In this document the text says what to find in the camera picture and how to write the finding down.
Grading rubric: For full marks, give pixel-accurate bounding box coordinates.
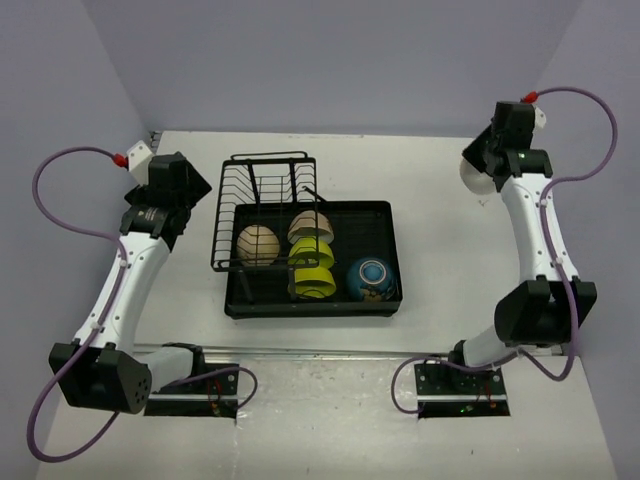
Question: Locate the beige white bowl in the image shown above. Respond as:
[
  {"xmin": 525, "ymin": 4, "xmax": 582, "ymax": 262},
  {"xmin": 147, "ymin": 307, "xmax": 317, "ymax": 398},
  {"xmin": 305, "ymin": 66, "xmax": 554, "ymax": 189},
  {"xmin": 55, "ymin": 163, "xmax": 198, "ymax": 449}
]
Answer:
[
  {"xmin": 287, "ymin": 210, "xmax": 335, "ymax": 244},
  {"xmin": 459, "ymin": 158, "xmax": 497, "ymax": 196}
]

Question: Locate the yellow green bowl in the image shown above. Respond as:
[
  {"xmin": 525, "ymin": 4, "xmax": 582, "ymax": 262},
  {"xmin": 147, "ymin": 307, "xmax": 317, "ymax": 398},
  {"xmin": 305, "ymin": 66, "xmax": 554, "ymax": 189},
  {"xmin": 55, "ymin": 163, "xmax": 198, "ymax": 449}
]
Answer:
[
  {"xmin": 288, "ymin": 267, "xmax": 337, "ymax": 299},
  {"xmin": 288, "ymin": 236, "xmax": 335, "ymax": 269}
]

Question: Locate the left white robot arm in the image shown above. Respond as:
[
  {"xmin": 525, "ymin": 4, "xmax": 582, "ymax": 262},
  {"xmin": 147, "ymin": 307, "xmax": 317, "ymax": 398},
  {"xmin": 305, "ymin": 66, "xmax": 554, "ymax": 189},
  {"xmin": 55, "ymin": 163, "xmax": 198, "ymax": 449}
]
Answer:
[{"xmin": 49, "ymin": 152, "xmax": 211, "ymax": 414}]

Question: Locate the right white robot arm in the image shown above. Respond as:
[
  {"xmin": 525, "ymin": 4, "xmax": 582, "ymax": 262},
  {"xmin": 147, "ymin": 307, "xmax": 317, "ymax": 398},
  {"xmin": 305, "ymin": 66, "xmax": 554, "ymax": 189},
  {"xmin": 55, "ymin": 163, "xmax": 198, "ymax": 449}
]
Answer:
[{"xmin": 446, "ymin": 101, "xmax": 597, "ymax": 393}]

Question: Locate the wooden bowl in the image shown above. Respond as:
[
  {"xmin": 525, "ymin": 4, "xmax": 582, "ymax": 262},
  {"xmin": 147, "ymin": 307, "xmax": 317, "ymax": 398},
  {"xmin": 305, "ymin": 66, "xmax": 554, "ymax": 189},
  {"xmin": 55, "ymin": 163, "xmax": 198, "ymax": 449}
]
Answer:
[{"xmin": 236, "ymin": 225, "xmax": 280, "ymax": 267}]

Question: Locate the black drip tray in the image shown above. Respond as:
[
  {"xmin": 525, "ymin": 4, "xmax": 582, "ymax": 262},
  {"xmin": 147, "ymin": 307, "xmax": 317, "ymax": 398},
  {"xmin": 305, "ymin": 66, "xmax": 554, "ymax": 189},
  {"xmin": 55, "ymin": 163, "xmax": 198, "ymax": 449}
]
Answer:
[{"xmin": 224, "ymin": 201, "xmax": 403, "ymax": 319}]

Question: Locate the blue patterned bowl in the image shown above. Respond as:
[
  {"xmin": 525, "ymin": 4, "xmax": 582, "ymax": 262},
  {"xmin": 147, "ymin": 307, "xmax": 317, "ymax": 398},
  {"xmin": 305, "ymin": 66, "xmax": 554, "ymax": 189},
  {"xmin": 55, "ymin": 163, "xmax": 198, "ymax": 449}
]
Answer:
[{"xmin": 346, "ymin": 257, "xmax": 397, "ymax": 302}]

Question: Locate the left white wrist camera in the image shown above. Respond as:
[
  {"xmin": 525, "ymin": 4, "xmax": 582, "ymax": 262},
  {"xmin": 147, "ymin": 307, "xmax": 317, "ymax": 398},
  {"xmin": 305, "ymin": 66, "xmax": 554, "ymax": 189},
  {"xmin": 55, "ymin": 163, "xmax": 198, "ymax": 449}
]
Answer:
[{"xmin": 126, "ymin": 141, "xmax": 154, "ymax": 185}]

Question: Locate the black wire dish rack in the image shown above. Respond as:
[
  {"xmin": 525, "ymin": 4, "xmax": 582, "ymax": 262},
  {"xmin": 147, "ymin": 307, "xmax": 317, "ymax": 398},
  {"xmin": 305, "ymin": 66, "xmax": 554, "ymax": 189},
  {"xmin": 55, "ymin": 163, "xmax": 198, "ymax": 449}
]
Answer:
[{"xmin": 211, "ymin": 150, "xmax": 321, "ymax": 305}]

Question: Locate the metal rail strip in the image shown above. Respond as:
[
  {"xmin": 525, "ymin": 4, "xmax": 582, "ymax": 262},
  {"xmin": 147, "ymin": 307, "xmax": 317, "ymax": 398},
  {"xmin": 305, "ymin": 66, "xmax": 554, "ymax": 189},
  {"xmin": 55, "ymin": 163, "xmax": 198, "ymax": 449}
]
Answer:
[{"xmin": 202, "ymin": 345, "xmax": 446, "ymax": 360}]

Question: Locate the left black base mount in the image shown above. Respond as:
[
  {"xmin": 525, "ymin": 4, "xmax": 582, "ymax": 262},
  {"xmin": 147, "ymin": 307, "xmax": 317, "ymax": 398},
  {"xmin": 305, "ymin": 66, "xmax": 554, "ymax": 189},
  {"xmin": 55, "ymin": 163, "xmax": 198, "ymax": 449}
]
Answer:
[{"xmin": 144, "ymin": 343, "xmax": 239, "ymax": 420}]

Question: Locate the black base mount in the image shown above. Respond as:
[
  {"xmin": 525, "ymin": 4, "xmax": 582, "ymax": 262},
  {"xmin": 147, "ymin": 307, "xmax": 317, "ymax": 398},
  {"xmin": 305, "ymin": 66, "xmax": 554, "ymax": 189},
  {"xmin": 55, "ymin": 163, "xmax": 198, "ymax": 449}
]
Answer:
[
  {"xmin": 414, "ymin": 360, "xmax": 511, "ymax": 419},
  {"xmin": 144, "ymin": 343, "xmax": 239, "ymax": 420}
]

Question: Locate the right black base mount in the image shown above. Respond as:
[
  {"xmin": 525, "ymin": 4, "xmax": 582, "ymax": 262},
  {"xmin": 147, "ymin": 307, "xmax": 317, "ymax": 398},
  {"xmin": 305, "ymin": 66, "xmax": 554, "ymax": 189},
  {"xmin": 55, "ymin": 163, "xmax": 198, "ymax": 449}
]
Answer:
[{"xmin": 414, "ymin": 360, "xmax": 511, "ymax": 419}]

